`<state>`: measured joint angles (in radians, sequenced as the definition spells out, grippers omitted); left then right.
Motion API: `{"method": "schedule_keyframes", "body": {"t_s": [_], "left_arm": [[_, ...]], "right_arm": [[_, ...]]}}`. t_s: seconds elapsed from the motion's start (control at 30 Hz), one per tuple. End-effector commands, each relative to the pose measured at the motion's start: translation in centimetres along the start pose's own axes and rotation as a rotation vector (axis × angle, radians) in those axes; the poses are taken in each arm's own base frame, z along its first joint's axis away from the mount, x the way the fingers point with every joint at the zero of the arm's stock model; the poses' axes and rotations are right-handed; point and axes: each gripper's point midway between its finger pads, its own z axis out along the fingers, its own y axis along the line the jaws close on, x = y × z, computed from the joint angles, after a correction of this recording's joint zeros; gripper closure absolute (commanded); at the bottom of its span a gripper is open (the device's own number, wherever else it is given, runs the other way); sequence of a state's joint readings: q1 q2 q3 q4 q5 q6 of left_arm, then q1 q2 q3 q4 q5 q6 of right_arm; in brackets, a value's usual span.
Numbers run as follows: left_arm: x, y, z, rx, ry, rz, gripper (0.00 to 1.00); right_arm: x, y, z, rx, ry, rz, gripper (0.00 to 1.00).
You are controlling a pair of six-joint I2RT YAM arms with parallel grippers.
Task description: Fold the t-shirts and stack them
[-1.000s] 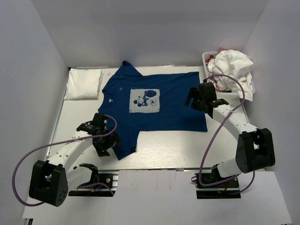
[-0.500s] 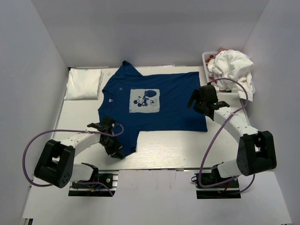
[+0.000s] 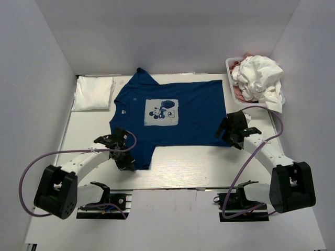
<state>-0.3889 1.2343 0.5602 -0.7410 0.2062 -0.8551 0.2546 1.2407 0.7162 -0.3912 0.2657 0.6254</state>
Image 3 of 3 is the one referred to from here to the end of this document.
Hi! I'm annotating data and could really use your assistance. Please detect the white folded t shirt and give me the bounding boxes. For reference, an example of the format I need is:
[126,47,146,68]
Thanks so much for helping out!
[71,76,116,112]

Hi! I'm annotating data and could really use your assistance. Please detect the blue t shirt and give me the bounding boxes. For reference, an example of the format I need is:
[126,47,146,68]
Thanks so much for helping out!
[109,68,228,170]

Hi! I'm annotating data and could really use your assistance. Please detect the pink clothes in basket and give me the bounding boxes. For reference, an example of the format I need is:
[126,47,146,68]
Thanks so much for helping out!
[229,60,253,103]

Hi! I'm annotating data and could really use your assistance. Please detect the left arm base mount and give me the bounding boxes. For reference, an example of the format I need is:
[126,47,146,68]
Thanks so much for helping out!
[76,190,132,220]

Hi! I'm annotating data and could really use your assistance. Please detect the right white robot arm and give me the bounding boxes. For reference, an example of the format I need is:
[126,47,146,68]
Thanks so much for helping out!
[215,109,316,219]

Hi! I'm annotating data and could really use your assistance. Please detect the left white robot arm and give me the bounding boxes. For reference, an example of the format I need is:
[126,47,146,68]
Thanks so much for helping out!
[33,128,137,220]

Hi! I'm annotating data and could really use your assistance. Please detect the white perforated basket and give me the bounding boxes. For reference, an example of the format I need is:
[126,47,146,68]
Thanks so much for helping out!
[225,56,286,108]

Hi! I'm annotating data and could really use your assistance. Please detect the white t shirt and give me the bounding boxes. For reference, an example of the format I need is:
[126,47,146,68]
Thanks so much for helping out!
[71,76,116,112]
[231,54,284,113]

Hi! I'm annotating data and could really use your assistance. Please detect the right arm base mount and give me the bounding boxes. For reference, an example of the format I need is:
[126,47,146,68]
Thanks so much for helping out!
[213,193,269,223]

